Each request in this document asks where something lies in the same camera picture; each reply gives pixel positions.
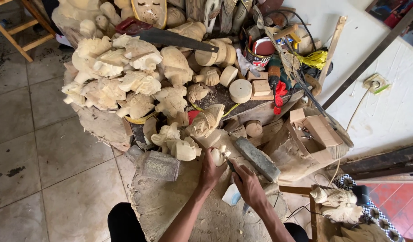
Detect person's left hand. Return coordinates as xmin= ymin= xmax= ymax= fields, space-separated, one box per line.
xmin=197 ymin=147 xmax=229 ymax=193

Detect person's right hand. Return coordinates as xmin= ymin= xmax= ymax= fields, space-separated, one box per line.
xmin=228 ymin=161 xmax=269 ymax=212

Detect dark-handled carving knife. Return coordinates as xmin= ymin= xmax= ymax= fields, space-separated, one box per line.
xmin=225 ymin=157 xmax=251 ymax=216

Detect small pale wood figurine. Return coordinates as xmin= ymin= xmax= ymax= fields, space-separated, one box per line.
xmin=211 ymin=145 xmax=232 ymax=167

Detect grey sharpening stone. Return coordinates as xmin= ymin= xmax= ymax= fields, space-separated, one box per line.
xmin=235 ymin=136 xmax=281 ymax=183

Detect white plastic cup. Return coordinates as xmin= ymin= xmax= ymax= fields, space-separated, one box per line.
xmin=221 ymin=183 xmax=242 ymax=207

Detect cluttered wooden workbench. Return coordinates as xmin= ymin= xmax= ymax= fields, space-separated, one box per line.
xmin=63 ymin=60 xmax=350 ymax=184

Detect clear plastic container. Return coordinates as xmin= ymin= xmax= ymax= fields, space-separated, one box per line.
xmin=125 ymin=145 xmax=181 ymax=182

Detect large wood stump block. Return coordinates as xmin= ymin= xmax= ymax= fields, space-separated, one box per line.
xmin=129 ymin=129 xmax=288 ymax=242

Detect round wooden disc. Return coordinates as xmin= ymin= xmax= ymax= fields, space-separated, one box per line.
xmin=229 ymin=79 xmax=253 ymax=104
xmin=219 ymin=65 xmax=239 ymax=88

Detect red plastic strip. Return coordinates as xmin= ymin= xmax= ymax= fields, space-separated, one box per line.
xmin=273 ymin=80 xmax=289 ymax=116

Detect square wooden block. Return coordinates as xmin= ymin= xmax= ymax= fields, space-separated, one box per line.
xmin=251 ymin=80 xmax=272 ymax=97

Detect cardboard box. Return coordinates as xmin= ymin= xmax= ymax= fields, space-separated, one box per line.
xmin=286 ymin=107 xmax=344 ymax=165

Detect ornate wood carving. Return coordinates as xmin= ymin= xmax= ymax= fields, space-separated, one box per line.
xmin=320 ymin=203 xmax=365 ymax=225
xmin=309 ymin=186 xmax=358 ymax=208

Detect small wooden side table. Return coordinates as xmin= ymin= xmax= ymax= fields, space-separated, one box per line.
xmin=309 ymin=184 xmax=397 ymax=242

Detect green power drill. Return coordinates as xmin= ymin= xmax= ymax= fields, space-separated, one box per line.
xmin=267 ymin=55 xmax=295 ymax=92

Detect red and black paint can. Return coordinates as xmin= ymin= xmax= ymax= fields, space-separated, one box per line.
xmin=243 ymin=36 xmax=276 ymax=68

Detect pale wooden cylinder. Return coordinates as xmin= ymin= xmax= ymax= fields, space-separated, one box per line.
xmin=195 ymin=39 xmax=237 ymax=67

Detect black box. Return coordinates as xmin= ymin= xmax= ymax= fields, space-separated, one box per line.
xmin=352 ymin=184 xmax=370 ymax=206

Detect person's black trousers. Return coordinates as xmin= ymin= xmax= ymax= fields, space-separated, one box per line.
xmin=107 ymin=202 xmax=310 ymax=242

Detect pile of pale wood carvings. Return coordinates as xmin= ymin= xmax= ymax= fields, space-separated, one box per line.
xmin=52 ymin=0 xmax=238 ymax=162

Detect black and white checkered cloth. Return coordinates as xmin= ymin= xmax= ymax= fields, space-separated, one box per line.
xmin=333 ymin=173 xmax=406 ymax=242

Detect dark wooden beam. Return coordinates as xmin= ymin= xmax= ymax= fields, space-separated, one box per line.
xmin=340 ymin=143 xmax=413 ymax=181

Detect pale wooden plank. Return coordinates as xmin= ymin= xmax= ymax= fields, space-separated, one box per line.
xmin=318 ymin=15 xmax=348 ymax=89

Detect dark metal bar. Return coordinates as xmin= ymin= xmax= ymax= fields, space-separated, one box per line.
xmin=322 ymin=0 xmax=413 ymax=110

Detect pale wooden mask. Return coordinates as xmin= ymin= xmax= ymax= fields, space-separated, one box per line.
xmin=131 ymin=0 xmax=168 ymax=30

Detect white cable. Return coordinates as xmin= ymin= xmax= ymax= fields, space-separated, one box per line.
xmin=327 ymin=87 xmax=372 ymax=187

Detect red-handled hand saw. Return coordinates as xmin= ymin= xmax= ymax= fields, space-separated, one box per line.
xmin=115 ymin=17 xmax=220 ymax=54

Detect black cable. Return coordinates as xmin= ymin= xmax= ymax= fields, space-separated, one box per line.
xmin=263 ymin=9 xmax=317 ymax=52

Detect wall socket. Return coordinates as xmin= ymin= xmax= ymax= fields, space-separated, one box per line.
xmin=362 ymin=73 xmax=391 ymax=95

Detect wall picture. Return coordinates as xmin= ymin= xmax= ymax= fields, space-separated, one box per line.
xmin=365 ymin=0 xmax=413 ymax=48

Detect wooden stool frame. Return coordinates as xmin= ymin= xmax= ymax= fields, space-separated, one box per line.
xmin=0 ymin=0 xmax=56 ymax=63

